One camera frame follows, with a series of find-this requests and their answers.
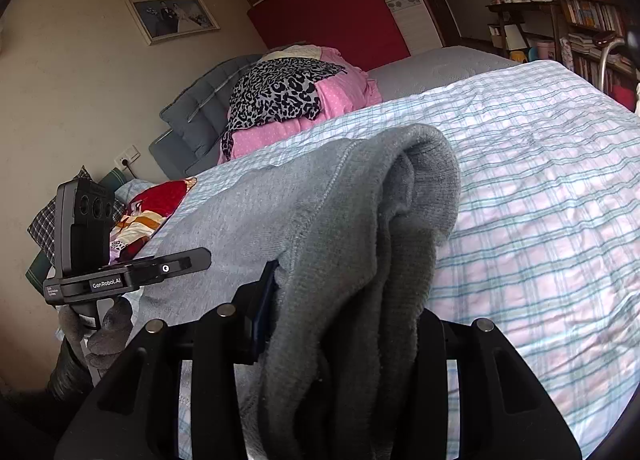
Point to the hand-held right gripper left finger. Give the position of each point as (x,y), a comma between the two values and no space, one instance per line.
(265,300)

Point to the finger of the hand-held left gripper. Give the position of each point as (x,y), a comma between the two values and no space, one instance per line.
(185,261)

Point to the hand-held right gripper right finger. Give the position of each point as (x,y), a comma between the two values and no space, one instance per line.
(432,365)

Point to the grey pants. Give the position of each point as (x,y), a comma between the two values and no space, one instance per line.
(350,265)

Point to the person's left forearm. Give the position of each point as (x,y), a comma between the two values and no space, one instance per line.
(70,375)

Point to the person's left hand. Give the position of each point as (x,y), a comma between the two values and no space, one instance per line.
(110,342)

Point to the black white plaid pillow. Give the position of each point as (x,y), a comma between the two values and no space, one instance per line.
(42,230)

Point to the colourful printed quilt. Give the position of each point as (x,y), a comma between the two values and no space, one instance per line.
(150,205)

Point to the grey bed headboard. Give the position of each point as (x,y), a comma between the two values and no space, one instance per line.
(170,154)

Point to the grey quilted cushion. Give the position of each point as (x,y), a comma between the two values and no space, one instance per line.
(200,109)

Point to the bed with plaid sheet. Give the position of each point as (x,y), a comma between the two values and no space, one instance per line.
(525,215)

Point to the leopard print cloth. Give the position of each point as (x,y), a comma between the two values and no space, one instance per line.
(280,89)

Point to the pink dotted quilt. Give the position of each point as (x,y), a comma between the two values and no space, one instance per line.
(345,84)

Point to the cream cloth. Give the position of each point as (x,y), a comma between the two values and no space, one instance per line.
(290,52)

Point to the red and white wardrobe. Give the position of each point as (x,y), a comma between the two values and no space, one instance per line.
(325,9)

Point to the grey pillow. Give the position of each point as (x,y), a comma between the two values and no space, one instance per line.
(440,67)

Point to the pink plastic bin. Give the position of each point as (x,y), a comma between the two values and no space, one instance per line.
(545,50)

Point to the wooden shelf with bottles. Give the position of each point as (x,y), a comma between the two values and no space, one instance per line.
(520,2)

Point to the wooden bookshelf with books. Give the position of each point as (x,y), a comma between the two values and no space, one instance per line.
(590,9)

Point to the white wall socket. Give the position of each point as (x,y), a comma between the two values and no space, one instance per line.
(129,154)

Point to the framed wall picture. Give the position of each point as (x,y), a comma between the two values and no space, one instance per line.
(170,17)

